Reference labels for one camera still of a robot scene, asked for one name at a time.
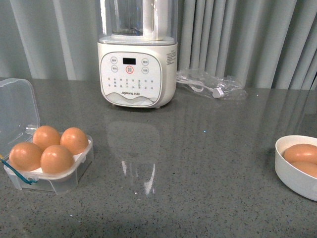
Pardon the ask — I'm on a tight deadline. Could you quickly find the brown egg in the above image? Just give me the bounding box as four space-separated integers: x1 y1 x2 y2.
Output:
283 144 317 164
60 127 89 155
32 125 61 151
9 142 43 171
291 161 317 178
40 145 75 174

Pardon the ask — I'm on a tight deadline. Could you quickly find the clear plastic egg box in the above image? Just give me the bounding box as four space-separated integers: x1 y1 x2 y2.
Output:
0 78 94 194

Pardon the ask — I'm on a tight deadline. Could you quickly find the white soy milk blender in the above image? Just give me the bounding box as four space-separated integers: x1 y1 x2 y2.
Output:
97 0 178 108

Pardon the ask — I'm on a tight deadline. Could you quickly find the clear plastic bag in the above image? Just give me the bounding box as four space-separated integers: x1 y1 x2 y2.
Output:
176 68 247 101

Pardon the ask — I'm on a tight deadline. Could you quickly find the white round bowl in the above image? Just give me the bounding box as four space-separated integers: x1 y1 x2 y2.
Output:
275 135 317 201

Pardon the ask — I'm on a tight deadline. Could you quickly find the white power cord plug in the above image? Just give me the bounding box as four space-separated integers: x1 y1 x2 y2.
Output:
176 76 224 99

